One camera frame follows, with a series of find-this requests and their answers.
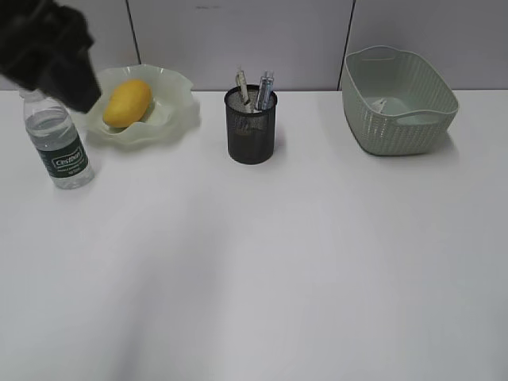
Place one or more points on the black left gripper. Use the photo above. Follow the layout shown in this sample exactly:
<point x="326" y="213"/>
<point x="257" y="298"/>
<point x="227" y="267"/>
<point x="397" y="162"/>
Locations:
<point x="45" y="46"/>

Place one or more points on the clear plastic water bottle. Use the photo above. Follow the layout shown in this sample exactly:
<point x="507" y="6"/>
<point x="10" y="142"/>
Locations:
<point x="56" y="139"/>

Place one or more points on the yellow mango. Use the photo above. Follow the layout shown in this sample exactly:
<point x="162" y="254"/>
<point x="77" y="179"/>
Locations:
<point x="128" y="104"/>

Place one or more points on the blue grey ballpoint pen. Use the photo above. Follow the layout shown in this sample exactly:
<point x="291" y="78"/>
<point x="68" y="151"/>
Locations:
<point x="259" y="100"/>

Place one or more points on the grey white ballpoint pen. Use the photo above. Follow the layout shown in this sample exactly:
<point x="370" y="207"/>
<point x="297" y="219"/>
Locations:
<point x="269" y="82"/>

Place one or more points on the white waste paper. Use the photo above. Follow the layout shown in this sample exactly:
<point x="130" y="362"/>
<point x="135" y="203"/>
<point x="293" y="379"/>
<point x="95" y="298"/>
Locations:
<point x="382" y="106"/>

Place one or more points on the pale green wavy glass plate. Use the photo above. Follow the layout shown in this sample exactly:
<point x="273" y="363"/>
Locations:
<point x="173" y="111"/>

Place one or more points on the black mesh pen holder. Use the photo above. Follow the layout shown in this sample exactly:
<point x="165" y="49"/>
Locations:
<point x="250" y="136"/>

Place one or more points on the pale green plastic basket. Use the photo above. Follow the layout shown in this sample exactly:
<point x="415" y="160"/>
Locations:
<point x="422" y="104"/>

